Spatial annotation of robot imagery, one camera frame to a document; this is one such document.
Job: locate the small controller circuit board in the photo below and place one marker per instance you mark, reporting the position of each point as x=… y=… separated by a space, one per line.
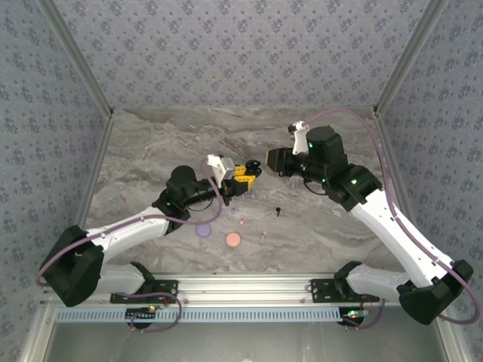
x=354 y=313
x=141 y=313

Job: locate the aluminium frame post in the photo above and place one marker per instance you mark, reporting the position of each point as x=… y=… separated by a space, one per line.
x=80 y=56
x=406 y=56

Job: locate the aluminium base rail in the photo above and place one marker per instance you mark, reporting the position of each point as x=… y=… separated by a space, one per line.
x=241 y=288

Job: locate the aluminium table side rail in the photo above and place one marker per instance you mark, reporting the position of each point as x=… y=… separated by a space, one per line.
x=94 y=169
x=391 y=151

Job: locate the pink round charging case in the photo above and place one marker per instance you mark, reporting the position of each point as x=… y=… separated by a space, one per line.
x=233 y=240

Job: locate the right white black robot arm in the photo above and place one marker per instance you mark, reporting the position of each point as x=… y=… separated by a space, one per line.
x=400 y=241

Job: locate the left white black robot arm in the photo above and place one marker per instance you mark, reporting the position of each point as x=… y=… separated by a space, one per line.
x=128 y=230

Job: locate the purple round charging case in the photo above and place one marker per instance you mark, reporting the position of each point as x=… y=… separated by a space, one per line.
x=203 y=229

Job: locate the black earbud charging case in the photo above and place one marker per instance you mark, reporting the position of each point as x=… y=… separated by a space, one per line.
x=253 y=164

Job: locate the small black screw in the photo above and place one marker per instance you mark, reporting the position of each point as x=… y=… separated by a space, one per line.
x=278 y=211

